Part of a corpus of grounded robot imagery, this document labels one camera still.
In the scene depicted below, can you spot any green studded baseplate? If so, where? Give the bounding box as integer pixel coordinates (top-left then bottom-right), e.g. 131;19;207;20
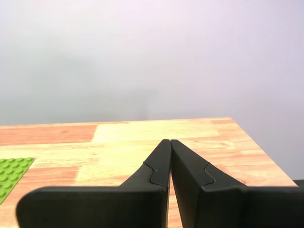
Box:
0;157;36;205

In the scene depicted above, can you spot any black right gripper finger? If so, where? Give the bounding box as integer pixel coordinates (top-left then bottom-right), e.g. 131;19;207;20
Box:
15;139;172;228
170;139;304;228

